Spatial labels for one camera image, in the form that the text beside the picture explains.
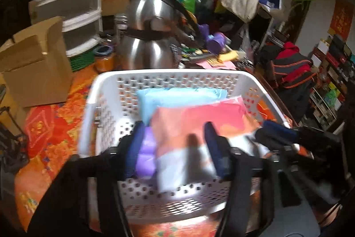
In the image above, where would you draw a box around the orange glass jar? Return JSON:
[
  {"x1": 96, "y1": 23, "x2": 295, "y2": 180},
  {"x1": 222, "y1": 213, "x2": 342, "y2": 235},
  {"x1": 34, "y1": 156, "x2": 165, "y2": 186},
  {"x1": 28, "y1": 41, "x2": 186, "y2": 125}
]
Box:
[{"x1": 93, "y1": 45, "x2": 115, "y2": 73}]

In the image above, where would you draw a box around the light blue cloth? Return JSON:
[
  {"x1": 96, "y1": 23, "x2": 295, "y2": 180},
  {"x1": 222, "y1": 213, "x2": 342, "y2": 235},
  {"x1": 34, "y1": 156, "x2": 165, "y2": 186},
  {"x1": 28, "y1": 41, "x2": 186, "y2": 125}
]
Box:
[{"x1": 137, "y1": 87, "x2": 227, "y2": 125}]

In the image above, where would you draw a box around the red black jacket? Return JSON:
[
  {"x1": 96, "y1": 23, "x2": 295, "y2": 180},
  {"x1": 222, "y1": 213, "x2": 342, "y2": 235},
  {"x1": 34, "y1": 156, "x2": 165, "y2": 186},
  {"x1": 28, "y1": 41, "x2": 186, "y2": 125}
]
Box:
[{"x1": 266, "y1": 42, "x2": 317, "y2": 121}]

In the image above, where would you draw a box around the red floral tablecloth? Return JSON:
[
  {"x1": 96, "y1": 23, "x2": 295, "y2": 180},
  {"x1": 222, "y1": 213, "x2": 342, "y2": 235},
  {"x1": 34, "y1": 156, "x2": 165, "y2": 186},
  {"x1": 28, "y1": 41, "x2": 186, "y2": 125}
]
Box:
[{"x1": 14, "y1": 65, "x2": 98, "y2": 230}]

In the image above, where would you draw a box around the white perforated plastic basket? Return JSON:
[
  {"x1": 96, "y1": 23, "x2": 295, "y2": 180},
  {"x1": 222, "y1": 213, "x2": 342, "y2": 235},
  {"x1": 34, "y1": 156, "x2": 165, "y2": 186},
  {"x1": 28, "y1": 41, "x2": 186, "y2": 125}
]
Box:
[{"x1": 78, "y1": 69, "x2": 289, "y2": 224}]

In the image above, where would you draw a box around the stainless steel kettle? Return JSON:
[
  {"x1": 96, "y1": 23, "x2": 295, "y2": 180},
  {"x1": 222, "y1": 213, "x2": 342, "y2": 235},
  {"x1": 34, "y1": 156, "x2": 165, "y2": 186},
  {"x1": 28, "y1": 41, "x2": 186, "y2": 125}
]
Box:
[{"x1": 117, "y1": 0, "x2": 203, "y2": 70}]

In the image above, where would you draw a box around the brown cardboard box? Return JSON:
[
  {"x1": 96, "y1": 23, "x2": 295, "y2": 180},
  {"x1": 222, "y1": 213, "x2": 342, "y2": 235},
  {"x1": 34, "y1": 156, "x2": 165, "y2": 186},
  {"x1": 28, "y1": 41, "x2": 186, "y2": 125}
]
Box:
[{"x1": 1, "y1": 16, "x2": 73, "y2": 108}]

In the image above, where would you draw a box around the purple plastic scoop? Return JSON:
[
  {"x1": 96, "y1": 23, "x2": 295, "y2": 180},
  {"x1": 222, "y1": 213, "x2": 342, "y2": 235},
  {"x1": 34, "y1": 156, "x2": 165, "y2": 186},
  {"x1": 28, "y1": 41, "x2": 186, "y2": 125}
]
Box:
[{"x1": 198, "y1": 24, "x2": 226, "y2": 55}]

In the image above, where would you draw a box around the cluttered white shelf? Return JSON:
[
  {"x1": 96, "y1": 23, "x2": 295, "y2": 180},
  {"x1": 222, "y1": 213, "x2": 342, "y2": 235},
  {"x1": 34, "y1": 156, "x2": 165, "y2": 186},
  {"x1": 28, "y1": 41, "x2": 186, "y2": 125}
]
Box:
[{"x1": 306, "y1": 34, "x2": 354, "y2": 132}]

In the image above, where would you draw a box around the red wall scroll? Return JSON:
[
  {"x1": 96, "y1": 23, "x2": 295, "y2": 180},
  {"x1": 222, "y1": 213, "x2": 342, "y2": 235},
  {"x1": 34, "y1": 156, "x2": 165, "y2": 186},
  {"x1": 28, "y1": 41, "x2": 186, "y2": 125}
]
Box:
[{"x1": 328, "y1": 0, "x2": 354, "y2": 41}]

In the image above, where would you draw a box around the purple tissue pack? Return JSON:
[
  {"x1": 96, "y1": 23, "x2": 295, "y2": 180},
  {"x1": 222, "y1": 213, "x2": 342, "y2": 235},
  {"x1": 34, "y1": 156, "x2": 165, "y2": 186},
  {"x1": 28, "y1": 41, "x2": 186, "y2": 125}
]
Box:
[{"x1": 135, "y1": 127, "x2": 156, "y2": 179}]

